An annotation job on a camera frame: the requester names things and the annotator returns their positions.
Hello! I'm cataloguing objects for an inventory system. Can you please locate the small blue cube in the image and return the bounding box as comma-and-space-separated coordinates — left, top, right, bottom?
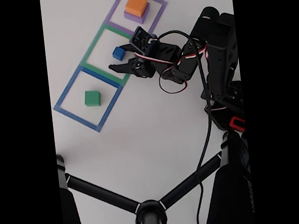
111, 45, 126, 61

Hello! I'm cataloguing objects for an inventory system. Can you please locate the purple cube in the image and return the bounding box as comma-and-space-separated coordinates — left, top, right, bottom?
123, 2, 153, 27

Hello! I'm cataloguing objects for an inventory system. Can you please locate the orange cube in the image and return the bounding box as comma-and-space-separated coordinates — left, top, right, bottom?
124, 0, 150, 17

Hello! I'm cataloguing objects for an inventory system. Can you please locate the green cube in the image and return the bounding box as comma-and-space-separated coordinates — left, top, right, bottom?
83, 89, 103, 108

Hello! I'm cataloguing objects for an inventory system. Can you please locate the green tape square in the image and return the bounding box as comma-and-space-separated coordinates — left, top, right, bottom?
75, 18, 151, 90

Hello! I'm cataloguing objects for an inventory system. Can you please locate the purple tape square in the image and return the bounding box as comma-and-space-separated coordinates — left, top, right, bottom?
102, 0, 172, 46

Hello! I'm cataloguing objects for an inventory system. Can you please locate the blue tape square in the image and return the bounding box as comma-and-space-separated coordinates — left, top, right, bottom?
49, 61, 128, 137

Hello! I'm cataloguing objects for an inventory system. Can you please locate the red clamp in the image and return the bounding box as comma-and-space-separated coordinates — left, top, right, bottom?
228, 115, 247, 134

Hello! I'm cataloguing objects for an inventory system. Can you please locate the black tripod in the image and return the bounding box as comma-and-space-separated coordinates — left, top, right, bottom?
56, 130, 256, 224

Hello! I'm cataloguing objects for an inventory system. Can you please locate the red white servo cable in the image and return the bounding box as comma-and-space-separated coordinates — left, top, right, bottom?
132, 31, 214, 97
203, 101, 229, 115

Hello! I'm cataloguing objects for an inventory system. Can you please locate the gripper camera board, blue mount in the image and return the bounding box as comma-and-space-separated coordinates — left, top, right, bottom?
128, 24, 160, 55

